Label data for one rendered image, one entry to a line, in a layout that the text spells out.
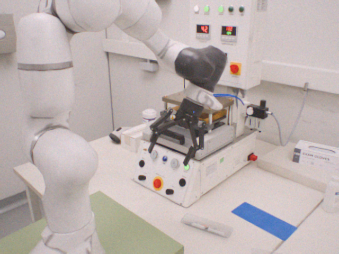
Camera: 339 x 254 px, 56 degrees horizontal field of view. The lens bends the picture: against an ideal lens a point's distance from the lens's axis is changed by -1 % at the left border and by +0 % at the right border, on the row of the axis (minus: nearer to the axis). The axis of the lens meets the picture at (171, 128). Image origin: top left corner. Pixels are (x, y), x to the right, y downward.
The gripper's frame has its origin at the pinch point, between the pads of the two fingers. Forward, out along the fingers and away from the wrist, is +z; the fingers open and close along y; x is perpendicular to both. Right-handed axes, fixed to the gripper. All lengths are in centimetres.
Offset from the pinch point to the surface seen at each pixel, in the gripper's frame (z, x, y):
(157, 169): 15.1, -25.5, -7.0
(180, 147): 0.8, -19.5, -10.0
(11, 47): 8, -134, 85
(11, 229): 127, -114, 42
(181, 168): 8.1, -16.3, -13.4
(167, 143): 2.7, -25.5, -6.0
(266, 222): 9.3, 6.1, -44.1
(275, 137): -15, -58, -74
